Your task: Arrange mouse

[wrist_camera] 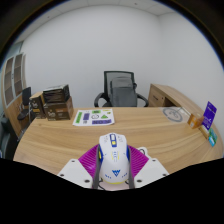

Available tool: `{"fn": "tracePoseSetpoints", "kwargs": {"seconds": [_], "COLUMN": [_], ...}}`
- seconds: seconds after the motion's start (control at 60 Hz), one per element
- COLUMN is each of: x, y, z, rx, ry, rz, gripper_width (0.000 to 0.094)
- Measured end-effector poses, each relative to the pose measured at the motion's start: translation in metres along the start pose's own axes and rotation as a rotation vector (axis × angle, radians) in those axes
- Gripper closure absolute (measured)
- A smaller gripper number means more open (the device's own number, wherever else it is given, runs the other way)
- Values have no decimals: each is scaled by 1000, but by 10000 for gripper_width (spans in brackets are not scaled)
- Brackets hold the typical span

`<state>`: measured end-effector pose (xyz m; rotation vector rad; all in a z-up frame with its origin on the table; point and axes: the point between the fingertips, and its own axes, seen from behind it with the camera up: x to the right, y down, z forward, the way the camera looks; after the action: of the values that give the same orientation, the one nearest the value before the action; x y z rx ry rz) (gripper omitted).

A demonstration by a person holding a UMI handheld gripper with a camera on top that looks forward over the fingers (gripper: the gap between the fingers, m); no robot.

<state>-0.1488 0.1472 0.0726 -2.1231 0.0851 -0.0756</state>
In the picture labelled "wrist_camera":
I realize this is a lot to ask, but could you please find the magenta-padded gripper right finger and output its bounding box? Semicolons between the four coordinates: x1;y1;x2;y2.
125;144;170;190

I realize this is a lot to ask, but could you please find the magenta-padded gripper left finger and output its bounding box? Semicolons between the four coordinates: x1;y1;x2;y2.
57;144;103;190

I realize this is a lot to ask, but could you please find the white blue yellow computer mouse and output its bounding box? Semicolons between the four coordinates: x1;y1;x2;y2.
96;132;132;186

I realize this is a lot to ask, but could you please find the white sheet with coloured stickers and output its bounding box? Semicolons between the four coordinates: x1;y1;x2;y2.
72;108;116;128

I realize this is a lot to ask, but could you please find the round grey patterned disc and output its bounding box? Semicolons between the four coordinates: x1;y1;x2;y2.
162;106;185;124

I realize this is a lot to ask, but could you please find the wide brown cardboard box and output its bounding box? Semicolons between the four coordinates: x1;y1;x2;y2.
43;96;75;122

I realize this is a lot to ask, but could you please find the small orange box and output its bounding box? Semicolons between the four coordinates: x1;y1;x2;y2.
186;113;205;130

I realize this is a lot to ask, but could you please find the wooden side desk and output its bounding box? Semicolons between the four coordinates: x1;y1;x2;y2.
147;83;208;118

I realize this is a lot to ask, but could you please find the grey backpack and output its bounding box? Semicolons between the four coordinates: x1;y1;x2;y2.
109;76;139;108

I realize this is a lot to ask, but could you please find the small green card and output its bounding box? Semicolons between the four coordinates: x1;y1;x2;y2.
208;128;219;148

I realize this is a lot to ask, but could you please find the tall brown cardboard box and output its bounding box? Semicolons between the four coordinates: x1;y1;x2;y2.
28;91;47;120

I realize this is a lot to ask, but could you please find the black box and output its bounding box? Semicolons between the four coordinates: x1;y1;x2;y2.
42;84;72;105

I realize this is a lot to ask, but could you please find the purple standing card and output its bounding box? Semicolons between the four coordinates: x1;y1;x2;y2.
201;101;218;132

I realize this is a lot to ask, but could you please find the black mesh office chair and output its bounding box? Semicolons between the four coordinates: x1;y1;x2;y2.
93;70;150;109

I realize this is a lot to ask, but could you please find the wooden glass-door shelf cabinet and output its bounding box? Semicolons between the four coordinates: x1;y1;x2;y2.
0;52;29;138

